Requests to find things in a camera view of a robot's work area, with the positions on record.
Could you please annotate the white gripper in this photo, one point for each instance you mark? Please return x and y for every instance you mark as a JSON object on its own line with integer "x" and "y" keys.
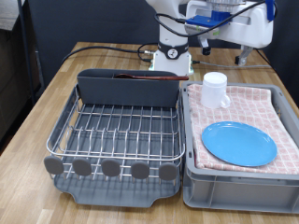
{"x": 249, "y": 29}

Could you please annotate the white mug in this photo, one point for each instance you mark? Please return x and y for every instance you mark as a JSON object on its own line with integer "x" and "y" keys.
{"x": 213, "y": 90}

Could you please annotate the red-brown wooden spoon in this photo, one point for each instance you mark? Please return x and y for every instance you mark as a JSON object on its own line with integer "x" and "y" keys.
{"x": 155, "y": 77}

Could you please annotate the blue plate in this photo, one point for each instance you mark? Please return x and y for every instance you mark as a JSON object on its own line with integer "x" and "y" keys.
{"x": 239, "y": 144}

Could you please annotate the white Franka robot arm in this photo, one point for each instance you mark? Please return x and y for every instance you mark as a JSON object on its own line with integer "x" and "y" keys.
{"x": 171, "y": 37}

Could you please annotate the pink checked cloth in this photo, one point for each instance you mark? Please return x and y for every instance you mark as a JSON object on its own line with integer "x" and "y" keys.
{"x": 249, "y": 105}

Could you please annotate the dark grey cutlery holder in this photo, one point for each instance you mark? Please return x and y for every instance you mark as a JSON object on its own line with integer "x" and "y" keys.
{"x": 127, "y": 90}

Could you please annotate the grey plastic crate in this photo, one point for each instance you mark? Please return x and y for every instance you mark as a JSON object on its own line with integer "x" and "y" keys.
{"x": 236, "y": 193}

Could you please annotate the grey plastic drain tray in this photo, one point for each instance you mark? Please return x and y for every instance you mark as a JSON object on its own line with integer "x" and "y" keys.
{"x": 102, "y": 196}

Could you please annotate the black metal pole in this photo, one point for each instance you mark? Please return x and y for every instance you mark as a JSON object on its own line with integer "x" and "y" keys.
{"x": 26, "y": 46}

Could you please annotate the dark background furniture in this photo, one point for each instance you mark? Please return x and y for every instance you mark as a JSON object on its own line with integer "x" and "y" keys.
{"x": 12, "y": 81}

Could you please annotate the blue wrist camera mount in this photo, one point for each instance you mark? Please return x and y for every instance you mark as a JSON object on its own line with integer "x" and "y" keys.
{"x": 207, "y": 20}

